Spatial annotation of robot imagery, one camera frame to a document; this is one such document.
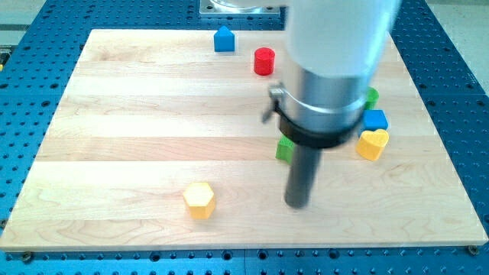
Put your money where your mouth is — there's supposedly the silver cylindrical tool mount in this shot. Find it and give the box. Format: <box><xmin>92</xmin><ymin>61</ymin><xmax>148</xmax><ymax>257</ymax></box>
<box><xmin>262</xmin><ymin>63</ymin><xmax>371</xmax><ymax>149</ymax></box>

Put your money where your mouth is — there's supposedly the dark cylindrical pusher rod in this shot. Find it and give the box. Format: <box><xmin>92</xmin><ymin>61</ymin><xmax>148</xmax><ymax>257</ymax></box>
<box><xmin>284</xmin><ymin>145</ymin><xmax>321</xmax><ymax>209</ymax></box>

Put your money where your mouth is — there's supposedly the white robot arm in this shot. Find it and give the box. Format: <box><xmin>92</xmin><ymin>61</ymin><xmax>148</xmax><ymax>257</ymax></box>
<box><xmin>262</xmin><ymin>0</ymin><xmax>401</xmax><ymax>209</ymax></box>

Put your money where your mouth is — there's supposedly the green star block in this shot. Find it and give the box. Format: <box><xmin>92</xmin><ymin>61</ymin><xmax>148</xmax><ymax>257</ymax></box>
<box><xmin>275</xmin><ymin>135</ymin><xmax>295</xmax><ymax>164</ymax></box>

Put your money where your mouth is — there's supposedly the yellow hexagon block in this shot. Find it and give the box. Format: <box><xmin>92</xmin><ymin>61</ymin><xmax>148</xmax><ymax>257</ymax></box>
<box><xmin>183</xmin><ymin>182</ymin><xmax>216</xmax><ymax>219</ymax></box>

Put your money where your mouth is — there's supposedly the wooden board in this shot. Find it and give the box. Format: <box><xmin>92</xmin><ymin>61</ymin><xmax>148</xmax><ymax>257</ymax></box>
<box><xmin>1</xmin><ymin>30</ymin><xmax>487</xmax><ymax>252</ymax></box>

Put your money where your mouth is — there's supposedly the blue cube block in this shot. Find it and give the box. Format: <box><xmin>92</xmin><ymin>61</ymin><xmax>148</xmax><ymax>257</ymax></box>
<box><xmin>359</xmin><ymin>109</ymin><xmax>389</xmax><ymax>134</ymax></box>

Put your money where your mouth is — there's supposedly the green cylinder block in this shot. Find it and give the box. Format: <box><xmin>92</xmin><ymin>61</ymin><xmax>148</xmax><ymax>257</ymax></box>
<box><xmin>364</xmin><ymin>87</ymin><xmax>380</xmax><ymax>110</ymax></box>

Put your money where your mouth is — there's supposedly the yellow heart block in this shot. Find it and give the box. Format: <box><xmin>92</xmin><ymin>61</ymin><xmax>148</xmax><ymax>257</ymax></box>
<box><xmin>355</xmin><ymin>129</ymin><xmax>390</xmax><ymax>161</ymax></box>

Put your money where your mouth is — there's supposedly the red cylinder block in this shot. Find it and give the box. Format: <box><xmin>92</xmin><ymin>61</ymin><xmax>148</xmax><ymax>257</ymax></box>
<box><xmin>254</xmin><ymin>47</ymin><xmax>275</xmax><ymax>76</ymax></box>

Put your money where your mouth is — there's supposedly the blue house-shaped block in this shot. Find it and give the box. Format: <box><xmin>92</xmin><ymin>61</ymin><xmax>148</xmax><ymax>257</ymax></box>
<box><xmin>213</xmin><ymin>26</ymin><xmax>235</xmax><ymax>52</ymax></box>

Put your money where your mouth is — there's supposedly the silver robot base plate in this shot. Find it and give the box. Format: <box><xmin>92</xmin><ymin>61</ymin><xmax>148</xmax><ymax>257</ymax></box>
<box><xmin>197</xmin><ymin>0</ymin><xmax>280</xmax><ymax>18</ymax></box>

